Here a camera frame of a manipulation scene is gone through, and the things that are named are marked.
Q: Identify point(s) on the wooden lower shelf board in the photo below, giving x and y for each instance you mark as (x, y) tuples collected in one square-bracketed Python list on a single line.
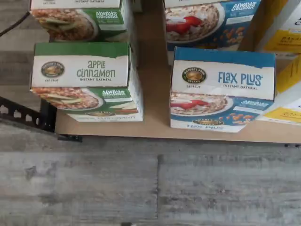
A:
[(152, 94)]

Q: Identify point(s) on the blue flax plus oatmeal box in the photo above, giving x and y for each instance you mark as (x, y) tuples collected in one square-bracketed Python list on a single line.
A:
[(223, 77), (211, 23)]

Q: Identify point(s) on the yellow purely elizabeth box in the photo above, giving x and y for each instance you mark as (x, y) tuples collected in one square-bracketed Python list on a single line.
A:
[(282, 40), (288, 75)]

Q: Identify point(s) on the black metal shelf frame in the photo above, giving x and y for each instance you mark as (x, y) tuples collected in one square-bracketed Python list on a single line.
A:
[(48, 115)]

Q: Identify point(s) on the green apple cinnamon oatmeal box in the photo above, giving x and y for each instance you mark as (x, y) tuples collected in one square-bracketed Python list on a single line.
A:
[(82, 70), (70, 21)]

